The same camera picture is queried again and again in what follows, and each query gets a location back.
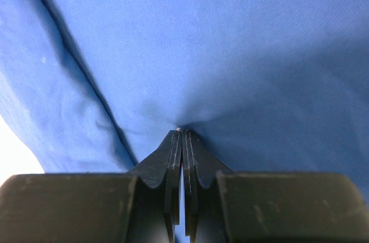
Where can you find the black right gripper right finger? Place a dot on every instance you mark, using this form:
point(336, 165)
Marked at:
point(224, 205)

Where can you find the blue surgical cloth wrap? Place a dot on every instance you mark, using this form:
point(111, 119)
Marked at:
point(94, 86)

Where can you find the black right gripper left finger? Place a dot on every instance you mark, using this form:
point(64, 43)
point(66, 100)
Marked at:
point(141, 205)

